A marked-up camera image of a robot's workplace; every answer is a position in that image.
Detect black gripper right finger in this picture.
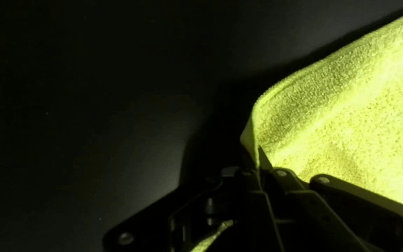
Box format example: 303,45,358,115
263,169,403,252

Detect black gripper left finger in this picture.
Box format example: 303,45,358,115
103,167,281,252

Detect yellow-green towel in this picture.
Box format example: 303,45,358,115
239,5,403,216

